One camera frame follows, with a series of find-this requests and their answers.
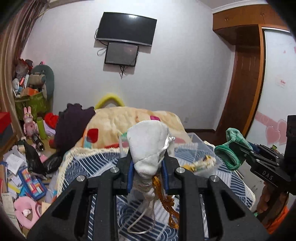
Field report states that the black plastic bag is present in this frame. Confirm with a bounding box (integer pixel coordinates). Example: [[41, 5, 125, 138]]
[[23, 142, 65, 177]]

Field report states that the green knitted sock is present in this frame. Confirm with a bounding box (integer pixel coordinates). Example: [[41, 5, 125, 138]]
[[214, 128, 253, 171]]

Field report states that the striped brown curtain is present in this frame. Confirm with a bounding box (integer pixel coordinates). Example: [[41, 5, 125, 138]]
[[1, 1, 47, 138]]

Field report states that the beige patchwork blanket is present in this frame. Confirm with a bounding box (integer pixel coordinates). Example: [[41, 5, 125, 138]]
[[83, 107, 191, 149]]

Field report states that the dark purple plush cushion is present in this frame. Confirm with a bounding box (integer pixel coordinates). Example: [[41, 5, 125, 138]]
[[54, 103, 95, 152]]

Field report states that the wooden wardrobe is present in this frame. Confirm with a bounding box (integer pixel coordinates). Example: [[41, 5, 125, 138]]
[[212, 4, 287, 145]]

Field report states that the red plush item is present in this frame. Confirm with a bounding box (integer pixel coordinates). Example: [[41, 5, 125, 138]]
[[44, 113, 59, 130]]

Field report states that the person's right hand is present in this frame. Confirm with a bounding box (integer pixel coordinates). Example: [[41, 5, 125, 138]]
[[256, 182, 289, 225]]

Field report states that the clear plastic storage box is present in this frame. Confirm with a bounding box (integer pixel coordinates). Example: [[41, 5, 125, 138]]
[[117, 140, 221, 178]]

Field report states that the green storage box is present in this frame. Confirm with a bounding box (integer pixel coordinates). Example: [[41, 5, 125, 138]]
[[15, 92, 50, 121]]

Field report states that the green dinosaur plush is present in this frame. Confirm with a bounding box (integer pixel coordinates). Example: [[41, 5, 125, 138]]
[[28, 64, 54, 100]]

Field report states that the large wall television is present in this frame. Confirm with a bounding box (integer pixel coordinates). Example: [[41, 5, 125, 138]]
[[95, 12, 157, 47]]

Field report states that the red box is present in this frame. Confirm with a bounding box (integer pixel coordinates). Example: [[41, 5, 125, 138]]
[[0, 112, 11, 133]]

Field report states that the small wall monitor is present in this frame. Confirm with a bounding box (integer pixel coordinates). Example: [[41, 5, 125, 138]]
[[104, 42, 139, 67]]

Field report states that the white drawstring pouch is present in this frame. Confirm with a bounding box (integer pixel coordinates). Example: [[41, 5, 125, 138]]
[[126, 120, 175, 235]]

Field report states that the white sliding wardrobe door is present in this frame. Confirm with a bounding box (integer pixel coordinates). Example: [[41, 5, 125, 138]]
[[247, 28, 295, 154]]

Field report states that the yellow fuzzy headband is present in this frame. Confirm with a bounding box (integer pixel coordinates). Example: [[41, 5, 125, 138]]
[[94, 93, 125, 110]]

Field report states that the green bottle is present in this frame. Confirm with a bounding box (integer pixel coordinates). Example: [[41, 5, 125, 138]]
[[37, 117, 47, 140]]

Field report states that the colourful pencil case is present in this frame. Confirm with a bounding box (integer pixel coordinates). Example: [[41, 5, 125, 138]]
[[18, 167, 47, 201]]

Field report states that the pink rabbit toy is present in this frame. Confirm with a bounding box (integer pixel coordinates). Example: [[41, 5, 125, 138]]
[[23, 106, 39, 139]]

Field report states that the floral yellow scrunchie cloth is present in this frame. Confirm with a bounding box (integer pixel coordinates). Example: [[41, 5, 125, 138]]
[[183, 155, 217, 173]]

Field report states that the blue white patterned tablecloth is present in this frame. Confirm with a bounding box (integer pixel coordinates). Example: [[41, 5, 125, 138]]
[[57, 144, 255, 240]]

